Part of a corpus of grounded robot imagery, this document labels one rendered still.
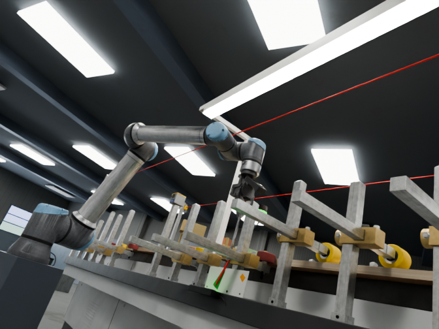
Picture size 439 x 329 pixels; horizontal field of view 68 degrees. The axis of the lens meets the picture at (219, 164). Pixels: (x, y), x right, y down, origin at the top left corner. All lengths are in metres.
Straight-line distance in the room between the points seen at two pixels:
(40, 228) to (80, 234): 0.21
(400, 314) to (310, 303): 0.33
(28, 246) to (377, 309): 1.47
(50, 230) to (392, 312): 1.47
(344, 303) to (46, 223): 1.35
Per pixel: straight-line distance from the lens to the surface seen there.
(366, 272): 1.21
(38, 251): 1.77
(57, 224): 1.80
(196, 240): 1.21
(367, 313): 1.25
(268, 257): 1.42
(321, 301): 1.35
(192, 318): 1.57
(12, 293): 1.72
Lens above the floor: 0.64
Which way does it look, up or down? 23 degrees up
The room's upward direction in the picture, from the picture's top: 17 degrees clockwise
